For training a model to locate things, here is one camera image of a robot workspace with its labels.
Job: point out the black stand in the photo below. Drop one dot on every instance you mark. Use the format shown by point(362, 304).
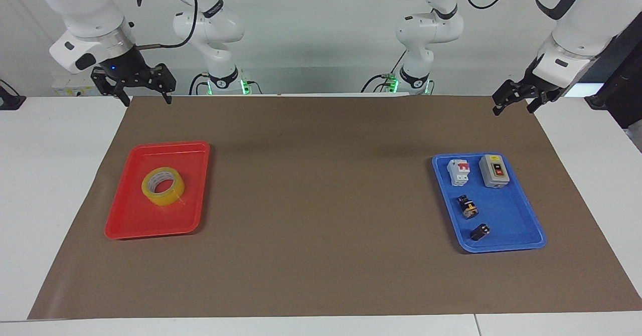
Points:
point(622, 85)
point(10, 100)

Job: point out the grey push button switch box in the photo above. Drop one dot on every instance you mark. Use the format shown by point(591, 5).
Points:
point(494, 171)

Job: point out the black relay with yellow label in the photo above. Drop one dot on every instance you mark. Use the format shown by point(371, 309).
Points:
point(467, 208)

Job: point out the small black plug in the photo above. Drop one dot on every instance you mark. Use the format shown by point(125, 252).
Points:
point(480, 232)

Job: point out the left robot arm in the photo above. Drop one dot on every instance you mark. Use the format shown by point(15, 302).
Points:
point(577, 30)

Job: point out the blue plastic tray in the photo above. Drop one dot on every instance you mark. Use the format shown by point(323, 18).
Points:
point(506, 215)

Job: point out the yellow tape roll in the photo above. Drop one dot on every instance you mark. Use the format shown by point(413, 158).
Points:
point(173, 194)

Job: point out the red plastic tray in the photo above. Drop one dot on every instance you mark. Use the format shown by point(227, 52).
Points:
point(150, 215)

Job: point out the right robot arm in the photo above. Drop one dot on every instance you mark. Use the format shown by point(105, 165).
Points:
point(85, 10)

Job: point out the white and red circuit breaker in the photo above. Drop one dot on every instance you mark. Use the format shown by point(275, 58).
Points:
point(459, 172)

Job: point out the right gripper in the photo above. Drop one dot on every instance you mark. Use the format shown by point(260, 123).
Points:
point(124, 66)

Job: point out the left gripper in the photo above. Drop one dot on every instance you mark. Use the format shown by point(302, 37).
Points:
point(535, 77)

